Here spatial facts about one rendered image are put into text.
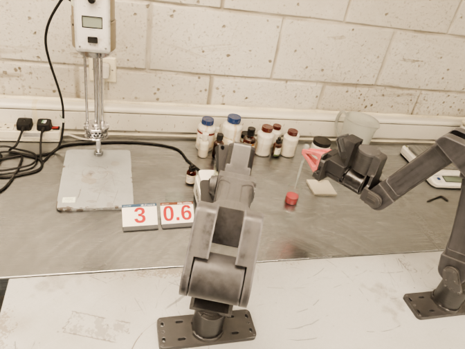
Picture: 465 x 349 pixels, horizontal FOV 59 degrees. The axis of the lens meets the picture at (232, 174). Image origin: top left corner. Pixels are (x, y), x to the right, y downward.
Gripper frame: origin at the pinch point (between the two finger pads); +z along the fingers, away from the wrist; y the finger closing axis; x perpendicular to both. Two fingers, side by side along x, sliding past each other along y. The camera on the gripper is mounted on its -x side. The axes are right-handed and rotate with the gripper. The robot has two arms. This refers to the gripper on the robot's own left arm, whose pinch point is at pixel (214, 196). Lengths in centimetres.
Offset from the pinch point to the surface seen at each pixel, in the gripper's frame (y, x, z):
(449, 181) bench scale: -94, -6, 25
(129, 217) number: 20.2, 5.1, 11.7
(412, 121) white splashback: -96, -33, 45
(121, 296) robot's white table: 22.0, 21.9, -5.5
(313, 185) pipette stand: -39.3, -4.3, 24.9
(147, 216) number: 15.4, 4.8, 12.0
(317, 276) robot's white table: -25.5, 20.4, -3.6
